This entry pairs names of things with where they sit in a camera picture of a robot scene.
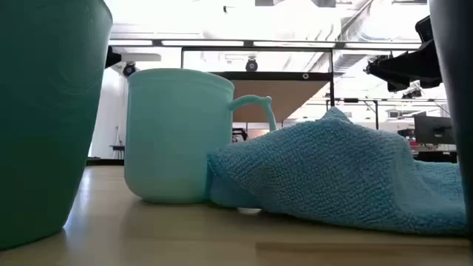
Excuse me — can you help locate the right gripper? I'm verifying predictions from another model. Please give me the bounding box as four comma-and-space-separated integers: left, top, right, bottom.
364, 39, 443, 93

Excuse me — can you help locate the light mint mug with handle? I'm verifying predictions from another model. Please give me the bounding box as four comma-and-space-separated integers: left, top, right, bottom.
123, 67, 277, 205

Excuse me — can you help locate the dark green plastic cup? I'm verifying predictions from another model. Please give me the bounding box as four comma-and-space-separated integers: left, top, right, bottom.
0, 0, 114, 251

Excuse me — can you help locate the black computer monitor on arm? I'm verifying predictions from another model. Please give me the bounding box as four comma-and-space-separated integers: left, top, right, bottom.
412, 113, 456, 146

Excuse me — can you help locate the small black ceiling spotlight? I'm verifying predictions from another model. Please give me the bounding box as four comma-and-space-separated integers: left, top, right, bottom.
401, 87, 423, 100

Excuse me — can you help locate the blue microfibre towel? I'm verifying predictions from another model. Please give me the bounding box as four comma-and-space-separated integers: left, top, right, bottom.
206, 106, 467, 237

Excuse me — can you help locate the dark background desk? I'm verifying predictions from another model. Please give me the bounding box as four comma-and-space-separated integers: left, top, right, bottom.
109, 144, 126, 160

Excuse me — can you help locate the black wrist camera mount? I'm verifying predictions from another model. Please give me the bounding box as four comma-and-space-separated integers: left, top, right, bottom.
415, 15, 434, 44

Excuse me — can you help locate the long ceiling light rail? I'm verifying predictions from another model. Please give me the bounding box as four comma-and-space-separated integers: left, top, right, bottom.
108, 38, 423, 50

